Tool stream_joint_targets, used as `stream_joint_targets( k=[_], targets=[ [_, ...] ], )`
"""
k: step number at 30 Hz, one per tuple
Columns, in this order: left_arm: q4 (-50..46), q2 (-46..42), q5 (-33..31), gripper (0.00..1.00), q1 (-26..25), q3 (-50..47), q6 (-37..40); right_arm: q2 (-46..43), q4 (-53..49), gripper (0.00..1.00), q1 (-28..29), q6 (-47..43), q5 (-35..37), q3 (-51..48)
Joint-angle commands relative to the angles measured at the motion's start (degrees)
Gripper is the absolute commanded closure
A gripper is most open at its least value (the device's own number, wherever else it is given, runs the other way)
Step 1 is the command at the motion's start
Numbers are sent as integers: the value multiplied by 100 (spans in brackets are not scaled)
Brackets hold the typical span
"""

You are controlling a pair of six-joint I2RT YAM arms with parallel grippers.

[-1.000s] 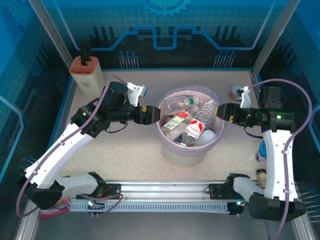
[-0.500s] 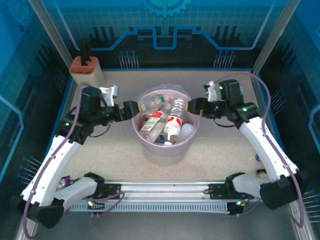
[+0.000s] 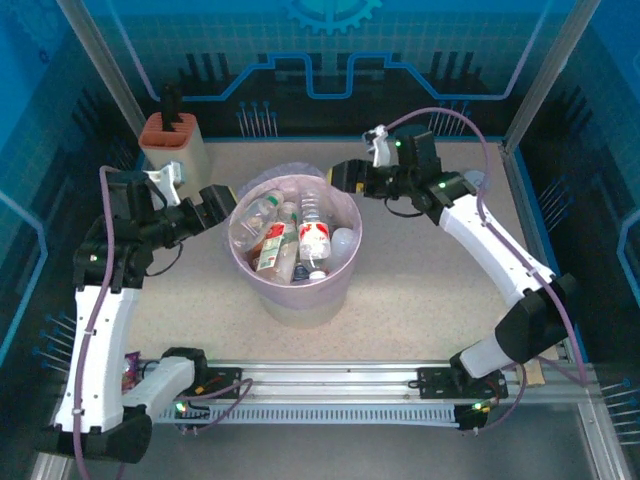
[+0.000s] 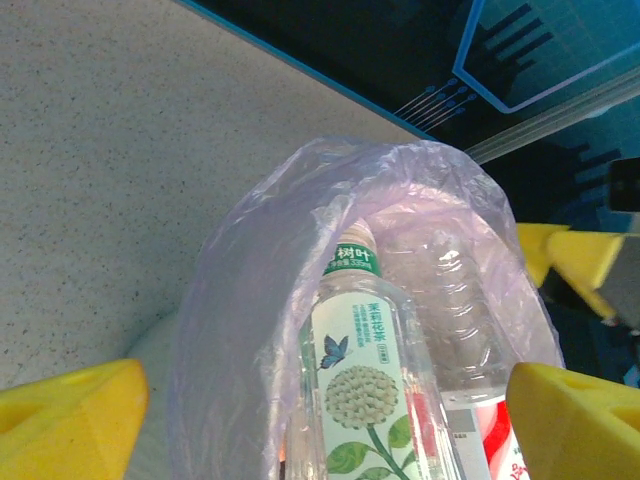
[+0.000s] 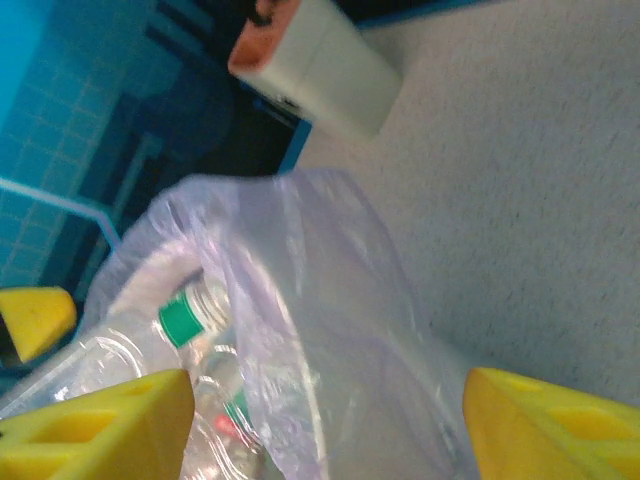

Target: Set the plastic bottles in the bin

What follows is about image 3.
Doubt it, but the white plastic bottle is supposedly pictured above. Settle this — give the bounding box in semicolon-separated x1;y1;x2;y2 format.
329;225;356;261

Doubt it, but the translucent pink bin liner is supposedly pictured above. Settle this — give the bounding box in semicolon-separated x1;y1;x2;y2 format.
227;160;364;301

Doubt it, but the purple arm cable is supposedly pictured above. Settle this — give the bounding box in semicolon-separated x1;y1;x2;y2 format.
69;164;254;480
379;107;589;434

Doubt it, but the black controller box green light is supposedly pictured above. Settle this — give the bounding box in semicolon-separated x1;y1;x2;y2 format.
174;397;211;421
455;399;497;431

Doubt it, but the clear bottle white barcode label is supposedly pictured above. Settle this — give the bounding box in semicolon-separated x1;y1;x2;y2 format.
254;222;296;274

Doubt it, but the colourful snack packet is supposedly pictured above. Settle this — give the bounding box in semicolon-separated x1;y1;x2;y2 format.
122;351;144;396

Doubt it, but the black knife handle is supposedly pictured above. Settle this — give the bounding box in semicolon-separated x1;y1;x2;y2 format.
159;84;184;134

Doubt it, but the white slotted cable duct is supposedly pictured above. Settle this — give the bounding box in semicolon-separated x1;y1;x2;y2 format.
154;402;461;426

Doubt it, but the white plastic bin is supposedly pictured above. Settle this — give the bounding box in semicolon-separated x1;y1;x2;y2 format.
227;160;364;329

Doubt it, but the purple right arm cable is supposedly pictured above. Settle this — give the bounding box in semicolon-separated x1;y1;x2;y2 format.
379;107;589;434

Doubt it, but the clear bottle red white label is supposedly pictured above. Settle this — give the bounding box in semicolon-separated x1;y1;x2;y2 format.
297;187;335;281

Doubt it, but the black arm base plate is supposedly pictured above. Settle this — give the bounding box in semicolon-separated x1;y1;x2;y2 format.
202;366;245;399
417;367;459;400

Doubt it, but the beige knife block orange top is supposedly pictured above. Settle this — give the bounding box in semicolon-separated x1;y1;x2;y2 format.
138;112;211;186

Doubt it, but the aluminium frame post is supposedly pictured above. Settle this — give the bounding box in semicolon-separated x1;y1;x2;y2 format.
57;0;151;146
502;0;601;151

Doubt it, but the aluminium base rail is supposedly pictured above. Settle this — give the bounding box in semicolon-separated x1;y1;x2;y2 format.
199;359;596;401

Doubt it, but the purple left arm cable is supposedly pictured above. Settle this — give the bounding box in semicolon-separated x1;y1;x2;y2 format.
69;164;254;480

